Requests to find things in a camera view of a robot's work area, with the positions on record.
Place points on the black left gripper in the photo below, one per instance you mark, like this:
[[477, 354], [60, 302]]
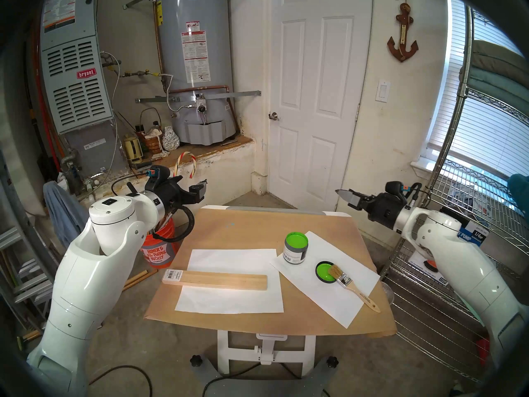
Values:
[[173, 195]]

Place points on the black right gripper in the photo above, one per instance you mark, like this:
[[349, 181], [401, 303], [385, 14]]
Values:
[[384, 210]]

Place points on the wooden chip paint brush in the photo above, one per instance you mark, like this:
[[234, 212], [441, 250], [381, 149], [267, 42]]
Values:
[[355, 288]]

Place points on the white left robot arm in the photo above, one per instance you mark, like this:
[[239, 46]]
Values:
[[91, 276]]

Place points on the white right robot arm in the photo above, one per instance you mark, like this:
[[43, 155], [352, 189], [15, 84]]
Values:
[[467, 268]]

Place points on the green paint sample jar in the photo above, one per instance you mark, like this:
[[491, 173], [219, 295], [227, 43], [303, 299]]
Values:
[[295, 249]]

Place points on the black lid with green paint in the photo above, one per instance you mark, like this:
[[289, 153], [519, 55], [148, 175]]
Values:
[[324, 274]]

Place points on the striped candy cane decoration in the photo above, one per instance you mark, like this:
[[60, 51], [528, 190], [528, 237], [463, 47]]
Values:
[[193, 164]]

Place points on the white water heater platform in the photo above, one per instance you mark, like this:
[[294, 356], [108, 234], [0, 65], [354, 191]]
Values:
[[223, 168]]

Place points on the foil wrapped object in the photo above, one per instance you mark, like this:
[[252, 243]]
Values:
[[170, 139]]

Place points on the brown hardboard table cover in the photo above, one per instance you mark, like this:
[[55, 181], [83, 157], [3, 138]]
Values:
[[248, 230]]

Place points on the orange plastic bucket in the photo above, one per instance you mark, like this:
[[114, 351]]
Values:
[[159, 251]]

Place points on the light wood plank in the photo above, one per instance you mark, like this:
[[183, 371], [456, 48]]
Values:
[[223, 280]]

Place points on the clear glass bowl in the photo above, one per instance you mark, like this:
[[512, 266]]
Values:
[[388, 292]]

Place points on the white paper sheet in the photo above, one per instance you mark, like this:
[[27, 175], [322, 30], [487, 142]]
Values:
[[326, 301], [231, 301]]

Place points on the wooden sticks bundle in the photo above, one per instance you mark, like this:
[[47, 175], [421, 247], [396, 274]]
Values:
[[138, 279]]

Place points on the white panel door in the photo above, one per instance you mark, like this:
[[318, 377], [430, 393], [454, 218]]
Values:
[[318, 90]]

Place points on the utility pump box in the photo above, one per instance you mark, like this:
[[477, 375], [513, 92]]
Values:
[[471, 235]]

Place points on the yellow gas pipe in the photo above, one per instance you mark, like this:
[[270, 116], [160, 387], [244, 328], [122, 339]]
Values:
[[136, 73]]

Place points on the blue cloth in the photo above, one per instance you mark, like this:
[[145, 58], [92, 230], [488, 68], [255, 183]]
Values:
[[64, 212]]

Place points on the grey water heater tank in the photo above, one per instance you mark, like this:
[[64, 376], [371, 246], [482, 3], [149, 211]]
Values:
[[194, 49]]

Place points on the white window blinds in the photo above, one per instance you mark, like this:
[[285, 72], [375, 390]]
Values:
[[483, 127]]

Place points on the grey bryant furnace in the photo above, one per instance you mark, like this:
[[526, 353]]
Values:
[[76, 82]]

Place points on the dark teal fabric object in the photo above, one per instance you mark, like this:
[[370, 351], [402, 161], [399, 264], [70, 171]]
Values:
[[520, 191]]

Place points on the tan board table top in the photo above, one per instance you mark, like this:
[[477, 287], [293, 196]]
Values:
[[266, 350]]

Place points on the teal folded cushion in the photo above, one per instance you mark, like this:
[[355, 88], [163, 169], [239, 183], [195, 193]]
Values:
[[492, 86]]

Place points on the aluminium ladder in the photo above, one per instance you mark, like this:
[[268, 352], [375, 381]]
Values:
[[25, 272]]

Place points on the red plastic object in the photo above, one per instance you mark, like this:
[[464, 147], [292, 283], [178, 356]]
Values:
[[482, 350]]

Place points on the olive folded cushion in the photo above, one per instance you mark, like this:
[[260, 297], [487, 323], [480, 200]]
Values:
[[500, 57]]

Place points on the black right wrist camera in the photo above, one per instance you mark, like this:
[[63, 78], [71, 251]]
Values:
[[394, 188]]

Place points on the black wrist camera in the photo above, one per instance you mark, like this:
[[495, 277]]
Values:
[[159, 175], [394, 188]]

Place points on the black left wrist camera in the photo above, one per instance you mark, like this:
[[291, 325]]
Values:
[[159, 175]]

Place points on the white light switch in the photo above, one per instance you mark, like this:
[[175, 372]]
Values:
[[382, 91]]

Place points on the rusty anchor wall decoration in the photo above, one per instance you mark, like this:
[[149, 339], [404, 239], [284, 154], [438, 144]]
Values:
[[402, 44]]

